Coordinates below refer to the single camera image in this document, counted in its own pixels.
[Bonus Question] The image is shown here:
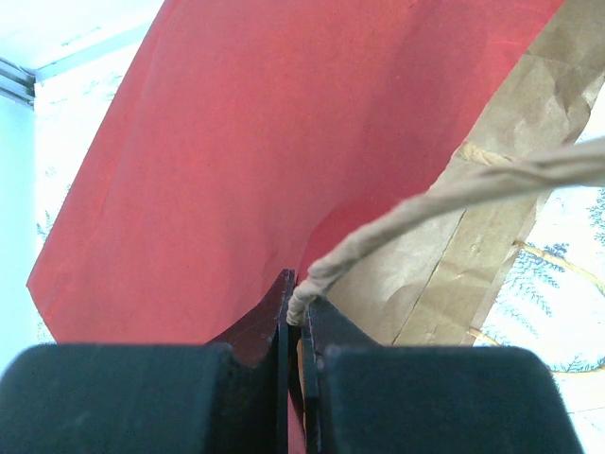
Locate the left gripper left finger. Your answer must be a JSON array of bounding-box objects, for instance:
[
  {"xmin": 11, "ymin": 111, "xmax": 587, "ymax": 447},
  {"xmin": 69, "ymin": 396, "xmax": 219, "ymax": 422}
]
[{"xmin": 1, "ymin": 270, "xmax": 295, "ymax": 453}]

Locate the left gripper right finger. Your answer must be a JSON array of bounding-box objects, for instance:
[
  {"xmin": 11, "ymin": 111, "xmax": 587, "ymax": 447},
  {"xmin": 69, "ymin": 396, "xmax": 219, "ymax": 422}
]
[{"xmin": 301, "ymin": 299, "xmax": 581, "ymax": 454}]

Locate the red paper bag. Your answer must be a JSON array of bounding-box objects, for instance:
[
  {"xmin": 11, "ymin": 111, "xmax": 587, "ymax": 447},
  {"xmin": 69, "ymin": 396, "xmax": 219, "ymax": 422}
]
[{"xmin": 26, "ymin": 0, "xmax": 605, "ymax": 454}]

